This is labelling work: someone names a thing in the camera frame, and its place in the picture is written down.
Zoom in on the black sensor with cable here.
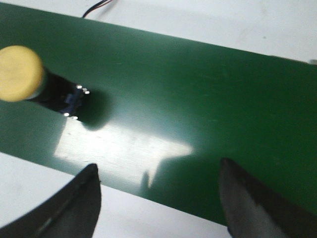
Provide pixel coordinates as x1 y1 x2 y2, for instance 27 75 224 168
81 0 114 18

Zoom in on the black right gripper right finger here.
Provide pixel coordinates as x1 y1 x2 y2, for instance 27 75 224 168
219 158 317 238

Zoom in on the green conveyor belt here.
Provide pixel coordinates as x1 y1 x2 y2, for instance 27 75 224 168
0 3 317 224

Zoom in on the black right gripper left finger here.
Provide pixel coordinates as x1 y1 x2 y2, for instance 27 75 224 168
0 164 101 238

